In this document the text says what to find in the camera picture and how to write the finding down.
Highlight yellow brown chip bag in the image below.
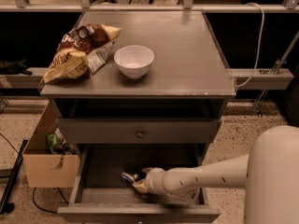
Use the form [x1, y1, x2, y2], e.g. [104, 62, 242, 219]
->
[43, 23, 121, 83]

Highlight white bowl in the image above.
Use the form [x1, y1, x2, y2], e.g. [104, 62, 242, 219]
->
[114, 45, 155, 79]

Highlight silver blue redbull can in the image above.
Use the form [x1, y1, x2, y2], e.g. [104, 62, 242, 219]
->
[121, 172, 146, 184]

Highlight green snack packet in box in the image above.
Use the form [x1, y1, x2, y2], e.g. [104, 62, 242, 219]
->
[46, 133, 60, 150]

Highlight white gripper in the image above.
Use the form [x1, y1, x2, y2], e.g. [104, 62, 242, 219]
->
[133, 167, 165, 194]

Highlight cardboard box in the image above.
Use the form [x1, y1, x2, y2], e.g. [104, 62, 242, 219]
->
[22, 103, 80, 188]

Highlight grey upper drawer with knob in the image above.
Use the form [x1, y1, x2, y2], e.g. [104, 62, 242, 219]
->
[56, 119, 221, 144]

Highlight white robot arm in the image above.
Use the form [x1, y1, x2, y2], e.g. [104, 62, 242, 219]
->
[133, 126, 299, 224]

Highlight grey wooden drawer cabinet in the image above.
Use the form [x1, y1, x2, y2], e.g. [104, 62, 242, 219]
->
[40, 10, 236, 224]

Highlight white cable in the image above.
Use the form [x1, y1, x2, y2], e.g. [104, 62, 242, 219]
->
[233, 2, 265, 90]

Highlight open grey middle drawer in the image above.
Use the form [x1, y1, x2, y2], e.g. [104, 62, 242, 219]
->
[59, 144, 220, 224]

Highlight black flat bar on floor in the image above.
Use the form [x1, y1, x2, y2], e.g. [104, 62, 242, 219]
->
[0, 139, 28, 215]

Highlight black floor cable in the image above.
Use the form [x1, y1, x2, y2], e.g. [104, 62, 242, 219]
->
[32, 188, 69, 214]

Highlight black object on ledge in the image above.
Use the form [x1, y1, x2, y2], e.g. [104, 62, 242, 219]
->
[0, 60, 32, 76]

